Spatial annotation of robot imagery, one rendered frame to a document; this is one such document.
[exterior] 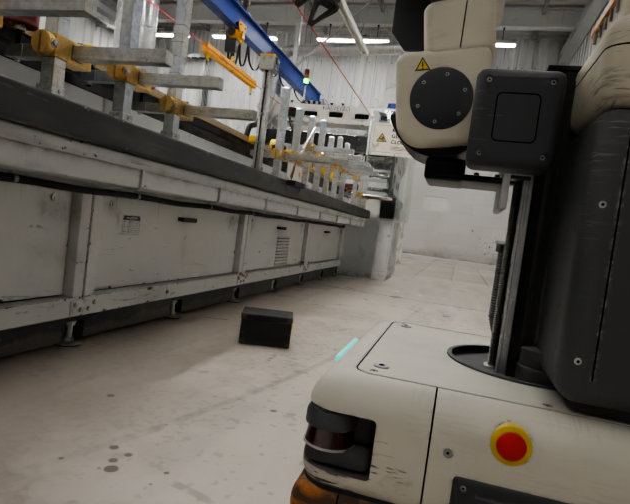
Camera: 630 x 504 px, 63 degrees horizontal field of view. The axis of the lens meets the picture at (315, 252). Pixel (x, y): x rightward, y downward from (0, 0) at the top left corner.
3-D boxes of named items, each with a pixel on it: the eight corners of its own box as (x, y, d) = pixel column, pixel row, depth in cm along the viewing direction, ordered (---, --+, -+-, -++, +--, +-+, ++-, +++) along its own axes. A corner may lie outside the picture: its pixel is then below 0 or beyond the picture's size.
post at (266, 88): (262, 171, 237) (274, 73, 235) (258, 170, 232) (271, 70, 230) (253, 170, 238) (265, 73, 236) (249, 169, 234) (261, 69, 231)
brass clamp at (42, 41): (93, 72, 124) (95, 51, 123) (50, 52, 111) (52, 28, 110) (71, 71, 125) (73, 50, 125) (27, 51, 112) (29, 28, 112)
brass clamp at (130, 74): (153, 93, 148) (155, 75, 147) (123, 79, 135) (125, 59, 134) (134, 92, 149) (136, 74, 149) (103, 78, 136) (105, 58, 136)
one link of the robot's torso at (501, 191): (524, 217, 101) (543, 90, 99) (549, 207, 73) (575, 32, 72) (389, 202, 108) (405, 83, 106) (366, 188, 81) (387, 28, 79)
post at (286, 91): (279, 182, 262) (291, 88, 260) (277, 181, 259) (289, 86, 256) (273, 182, 263) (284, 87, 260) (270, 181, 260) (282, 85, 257)
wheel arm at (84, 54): (172, 71, 114) (174, 52, 114) (164, 66, 111) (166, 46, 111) (15, 63, 126) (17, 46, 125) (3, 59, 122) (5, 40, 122)
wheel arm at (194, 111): (256, 124, 162) (258, 110, 162) (252, 121, 159) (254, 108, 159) (137, 115, 174) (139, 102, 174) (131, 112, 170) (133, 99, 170)
